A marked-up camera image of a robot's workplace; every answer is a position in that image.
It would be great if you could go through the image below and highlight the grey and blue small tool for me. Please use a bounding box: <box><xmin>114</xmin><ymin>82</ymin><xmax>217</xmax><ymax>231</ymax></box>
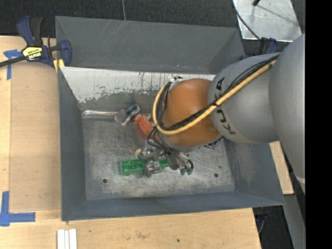
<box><xmin>114</xmin><ymin>104</ymin><xmax>141</xmax><ymax>127</ymax></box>

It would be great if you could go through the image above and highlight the grey metal bin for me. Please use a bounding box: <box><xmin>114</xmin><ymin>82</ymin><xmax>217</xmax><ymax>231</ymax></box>
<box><xmin>54</xmin><ymin>16</ymin><xmax>286</xmax><ymax>222</ymax></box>

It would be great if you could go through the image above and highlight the orange fuzzy toy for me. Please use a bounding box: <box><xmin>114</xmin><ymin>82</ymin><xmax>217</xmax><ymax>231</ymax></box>
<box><xmin>133</xmin><ymin>114</ymin><xmax>157</xmax><ymax>141</ymax></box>

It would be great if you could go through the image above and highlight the green toy building block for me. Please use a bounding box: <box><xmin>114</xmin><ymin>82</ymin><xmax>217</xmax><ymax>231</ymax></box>
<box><xmin>119</xmin><ymin>157</ymin><xmax>169</xmax><ymax>177</ymax></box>

